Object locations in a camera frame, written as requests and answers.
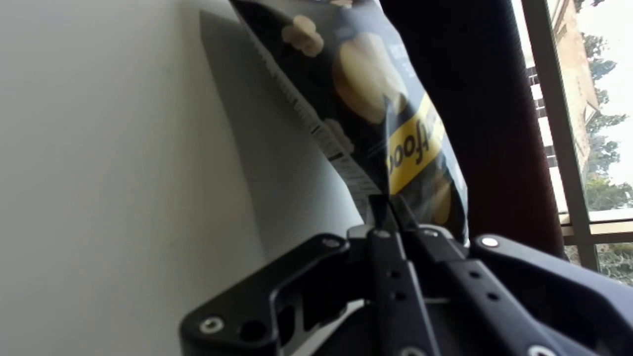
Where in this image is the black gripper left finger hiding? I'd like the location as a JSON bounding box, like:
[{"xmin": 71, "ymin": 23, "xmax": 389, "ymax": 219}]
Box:
[{"xmin": 367, "ymin": 193, "xmax": 439, "ymax": 356}]

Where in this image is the dark bench sofa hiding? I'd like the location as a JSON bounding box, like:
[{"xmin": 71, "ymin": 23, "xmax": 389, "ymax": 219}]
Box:
[{"xmin": 379, "ymin": 0, "xmax": 563, "ymax": 257}]

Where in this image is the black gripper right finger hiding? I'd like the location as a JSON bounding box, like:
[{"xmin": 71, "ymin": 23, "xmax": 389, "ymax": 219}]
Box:
[{"xmin": 391, "ymin": 199, "xmax": 591, "ymax": 356}]

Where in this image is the black snack packet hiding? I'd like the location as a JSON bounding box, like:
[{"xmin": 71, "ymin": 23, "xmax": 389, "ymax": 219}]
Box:
[{"xmin": 229, "ymin": 0, "xmax": 468, "ymax": 243}]

